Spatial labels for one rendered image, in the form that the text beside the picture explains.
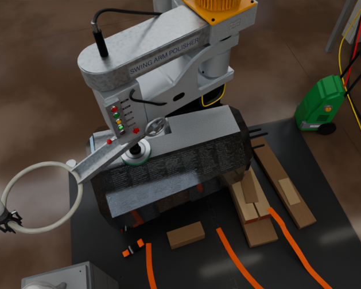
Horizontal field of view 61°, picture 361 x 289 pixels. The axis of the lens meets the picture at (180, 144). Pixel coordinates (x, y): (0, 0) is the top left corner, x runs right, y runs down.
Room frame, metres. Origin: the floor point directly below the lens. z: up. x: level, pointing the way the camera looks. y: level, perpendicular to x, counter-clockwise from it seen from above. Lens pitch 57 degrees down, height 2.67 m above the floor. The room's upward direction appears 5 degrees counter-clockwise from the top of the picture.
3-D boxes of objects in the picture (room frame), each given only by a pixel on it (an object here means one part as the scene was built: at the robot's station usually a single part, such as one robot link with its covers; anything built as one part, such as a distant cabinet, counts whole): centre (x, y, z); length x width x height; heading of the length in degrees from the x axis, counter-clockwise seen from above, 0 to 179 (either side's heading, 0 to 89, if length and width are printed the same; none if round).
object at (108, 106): (1.01, 0.32, 1.39); 0.08 x 0.03 x 0.28; 120
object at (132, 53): (1.32, 0.01, 1.64); 0.96 x 0.25 x 0.17; 120
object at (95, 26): (1.15, 0.32, 1.80); 0.04 x 0.04 x 0.17
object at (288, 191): (1.07, -0.94, 0.08); 0.25 x 0.10 x 0.01; 11
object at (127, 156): (1.15, 0.32, 0.87); 0.21 x 0.21 x 0.01
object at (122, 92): (1.19, 0.25, 1.34); 0.36 x 0.22 x 0.45; 120
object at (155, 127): (1.10, 0.15, 1.22); 0.15 x 0.10 x 0.15; 120
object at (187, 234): (0.75, 0.02, 0.07); 0.30 x 0.12 x 0.12; 104
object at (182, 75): (1.33, -0.03, 1.33); 0.74 x 0.23 x 0.49; 120
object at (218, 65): (1.47, -0.26, 1.37); 0.19 x 0.19 x 0.20
